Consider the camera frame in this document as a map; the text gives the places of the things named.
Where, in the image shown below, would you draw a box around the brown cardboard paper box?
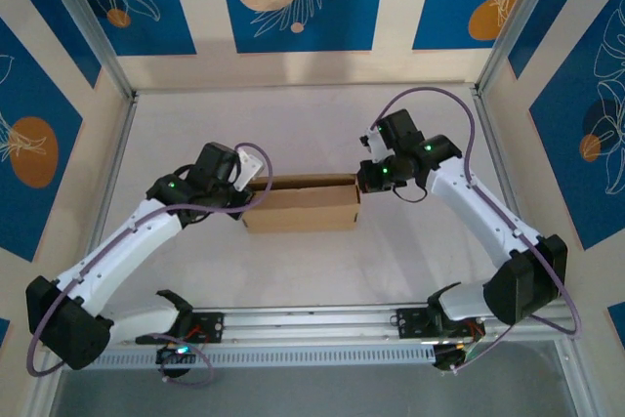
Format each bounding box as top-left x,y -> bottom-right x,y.
242,172 -> 362,233

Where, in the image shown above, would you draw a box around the blue poster lilies dark circle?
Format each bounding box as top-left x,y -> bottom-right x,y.
529,0 -> 625,251

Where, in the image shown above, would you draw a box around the blue poster beige circle feather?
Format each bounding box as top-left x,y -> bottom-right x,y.
216,0 -> 388,54

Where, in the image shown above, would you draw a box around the blue poster lily orange dot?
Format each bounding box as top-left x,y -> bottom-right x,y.
61,0 -> 197,57

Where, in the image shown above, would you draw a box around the blue poster orange circle lily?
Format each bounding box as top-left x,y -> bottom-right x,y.
0,16 -> 84,263

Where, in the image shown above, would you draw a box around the narrow blue poster white lines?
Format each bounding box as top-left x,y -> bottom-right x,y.
507,0 -> 603,80
0,0 -> 103,90

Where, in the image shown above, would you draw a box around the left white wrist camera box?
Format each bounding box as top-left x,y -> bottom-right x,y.
232,150 -> 262,192

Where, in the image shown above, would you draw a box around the right aluminium side rail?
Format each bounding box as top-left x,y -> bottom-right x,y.
470,86 -> 538,243

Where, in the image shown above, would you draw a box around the aluminium side rail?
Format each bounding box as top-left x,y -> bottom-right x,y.
70,92 -> 142,312
470,86 -> 538,243

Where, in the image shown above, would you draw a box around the left aluminium side rail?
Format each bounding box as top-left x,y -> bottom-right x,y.
70,92 -> 142,312

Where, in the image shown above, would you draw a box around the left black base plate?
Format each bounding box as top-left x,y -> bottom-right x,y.
175,312 -> 226,346

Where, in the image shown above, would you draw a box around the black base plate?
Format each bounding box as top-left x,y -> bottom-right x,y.
396,307 -> 485,340
175,312 -> 226,346

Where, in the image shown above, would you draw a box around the long aluminium mounting rail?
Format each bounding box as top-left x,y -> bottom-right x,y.
41,300 -> 572,351

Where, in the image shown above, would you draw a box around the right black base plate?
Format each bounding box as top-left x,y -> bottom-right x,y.
396,307 -> 485,340

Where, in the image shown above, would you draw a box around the grey slotted cable duct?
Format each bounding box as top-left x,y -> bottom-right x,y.
90,343 -> 436,370

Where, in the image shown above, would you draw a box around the right aluminium frame post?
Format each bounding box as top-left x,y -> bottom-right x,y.
475,0 -> 571,94

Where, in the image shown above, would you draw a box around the aluminium frame post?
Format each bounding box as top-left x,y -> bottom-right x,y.
475,0 -> 571,94
36,0 -> 139,101

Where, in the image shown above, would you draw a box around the left aluminium frame post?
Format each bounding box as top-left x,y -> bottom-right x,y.
36,0 -> 139,101

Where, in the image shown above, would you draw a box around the aluminium frame bar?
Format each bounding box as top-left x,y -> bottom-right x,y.
28,367 -> 67,417
554,338 -> 595,417

